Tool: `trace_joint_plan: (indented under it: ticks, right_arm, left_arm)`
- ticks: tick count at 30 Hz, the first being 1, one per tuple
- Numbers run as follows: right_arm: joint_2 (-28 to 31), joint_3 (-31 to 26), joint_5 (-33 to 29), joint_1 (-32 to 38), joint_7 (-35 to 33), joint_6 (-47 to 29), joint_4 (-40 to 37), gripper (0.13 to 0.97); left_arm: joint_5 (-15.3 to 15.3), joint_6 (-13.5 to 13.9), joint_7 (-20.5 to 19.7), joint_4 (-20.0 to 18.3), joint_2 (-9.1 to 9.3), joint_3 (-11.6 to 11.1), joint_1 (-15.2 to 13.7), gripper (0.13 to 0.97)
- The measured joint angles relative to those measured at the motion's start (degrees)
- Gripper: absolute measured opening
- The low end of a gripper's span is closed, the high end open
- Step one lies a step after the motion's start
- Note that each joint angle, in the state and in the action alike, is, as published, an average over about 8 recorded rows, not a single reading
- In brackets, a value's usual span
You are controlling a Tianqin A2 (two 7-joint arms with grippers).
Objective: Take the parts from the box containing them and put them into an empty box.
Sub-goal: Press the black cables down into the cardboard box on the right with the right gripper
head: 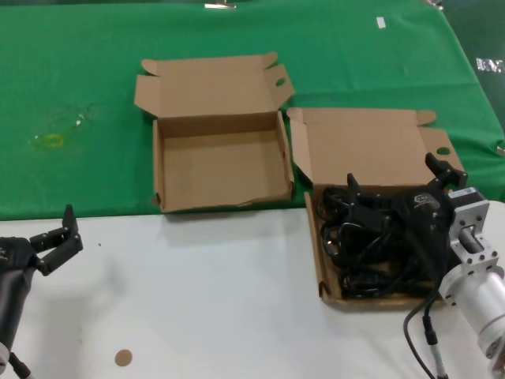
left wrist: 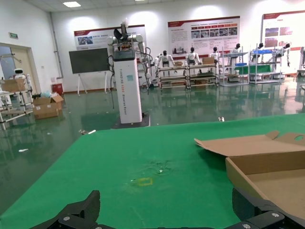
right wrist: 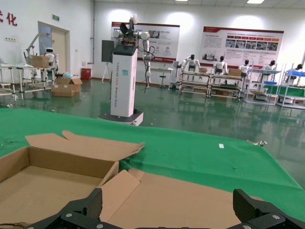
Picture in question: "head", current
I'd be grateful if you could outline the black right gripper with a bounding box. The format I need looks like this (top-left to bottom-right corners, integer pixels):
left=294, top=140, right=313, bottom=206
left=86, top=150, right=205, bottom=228
left=346, top=152, right=467, bottom=293

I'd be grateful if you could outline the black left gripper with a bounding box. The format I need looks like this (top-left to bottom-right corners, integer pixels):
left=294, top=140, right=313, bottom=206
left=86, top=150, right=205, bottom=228
left=0, top=204, right=84, bottom=344

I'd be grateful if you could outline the cardboard box, dark stained rim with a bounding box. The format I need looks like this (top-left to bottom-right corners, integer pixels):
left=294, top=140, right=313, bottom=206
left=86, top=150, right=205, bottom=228
left=286, top=107, right=467, bottom=313

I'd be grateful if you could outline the cardboard box, torn rim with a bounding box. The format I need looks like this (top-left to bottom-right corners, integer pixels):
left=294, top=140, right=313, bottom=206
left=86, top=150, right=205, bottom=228
left=133, top=51, right=296, bottom=215

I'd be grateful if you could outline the shiny foil scrap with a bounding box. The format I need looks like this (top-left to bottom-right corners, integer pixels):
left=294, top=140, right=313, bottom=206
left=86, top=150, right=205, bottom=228
left=476, top=58, right=505, bottom=73

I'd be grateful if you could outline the green table cloth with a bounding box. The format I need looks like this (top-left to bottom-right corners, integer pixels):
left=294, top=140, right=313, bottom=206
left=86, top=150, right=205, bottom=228
left=0, top=0, right=505, bottom=220

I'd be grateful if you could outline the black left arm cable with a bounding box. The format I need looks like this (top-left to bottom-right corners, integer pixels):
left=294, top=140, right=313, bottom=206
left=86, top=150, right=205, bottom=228
left=7, top=351, right=35, bottom=379

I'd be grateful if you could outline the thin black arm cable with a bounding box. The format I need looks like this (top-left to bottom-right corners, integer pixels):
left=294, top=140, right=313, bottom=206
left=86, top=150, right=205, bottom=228
left=402, top=291, right=435, bottom=379

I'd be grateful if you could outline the arm cable with silver connector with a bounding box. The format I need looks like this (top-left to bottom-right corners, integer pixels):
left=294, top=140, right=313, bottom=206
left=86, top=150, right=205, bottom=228
left=421, top=295, right=449, bottom=379

